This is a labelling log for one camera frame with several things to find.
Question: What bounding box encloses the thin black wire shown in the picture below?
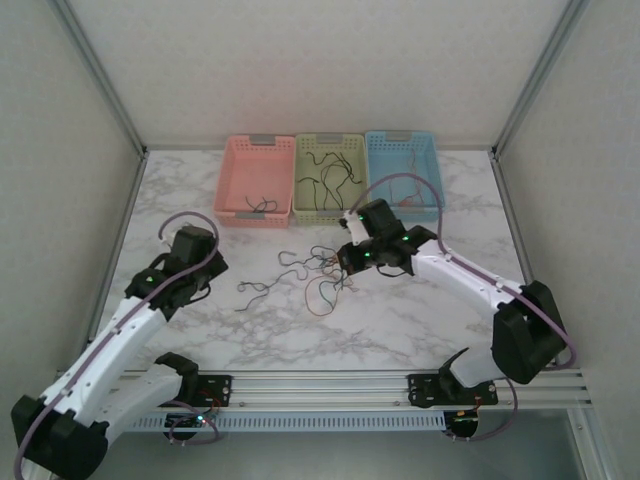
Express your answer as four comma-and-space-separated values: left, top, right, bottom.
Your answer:
305, 152, 354, 169

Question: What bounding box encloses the green plastic basket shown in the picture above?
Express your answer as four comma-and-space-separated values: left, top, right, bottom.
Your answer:
291, 131, 372, 227

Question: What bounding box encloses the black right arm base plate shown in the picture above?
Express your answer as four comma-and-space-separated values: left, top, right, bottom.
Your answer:
407, 372, 500, 407

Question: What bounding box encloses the orange wire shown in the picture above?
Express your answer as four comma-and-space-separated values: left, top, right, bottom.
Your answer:
407, 147, 424, 204
388, 174, 429, 207
304, 274, 347, 319

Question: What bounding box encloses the wide aluminium extrusion rail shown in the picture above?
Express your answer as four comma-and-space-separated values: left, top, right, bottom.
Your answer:
107, 368, 594, 407

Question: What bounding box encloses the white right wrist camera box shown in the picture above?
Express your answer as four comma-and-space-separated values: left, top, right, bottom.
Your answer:
342, 212, 370, 247

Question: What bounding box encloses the white slotted cable duct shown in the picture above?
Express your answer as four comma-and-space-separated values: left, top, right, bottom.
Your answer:
119, 410, 449, 432

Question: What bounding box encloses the pink plastic basket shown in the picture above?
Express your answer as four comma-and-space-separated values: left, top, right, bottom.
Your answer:
212, 133, 296, 230

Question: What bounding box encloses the aluminium frame post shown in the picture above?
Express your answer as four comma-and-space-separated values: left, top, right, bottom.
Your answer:
52, 0, 149, 159
491, 0, 591, 161

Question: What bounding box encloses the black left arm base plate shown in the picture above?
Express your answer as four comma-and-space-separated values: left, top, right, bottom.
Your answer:
172, 373, 235, 409

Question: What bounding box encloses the thin aluminium table edge rail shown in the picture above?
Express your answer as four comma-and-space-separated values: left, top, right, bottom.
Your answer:
489, 152, 534, 286
87, 149, 149, 346

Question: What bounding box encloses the blue plastic basket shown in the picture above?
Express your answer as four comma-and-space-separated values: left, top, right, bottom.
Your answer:
364, 129, 447, 224

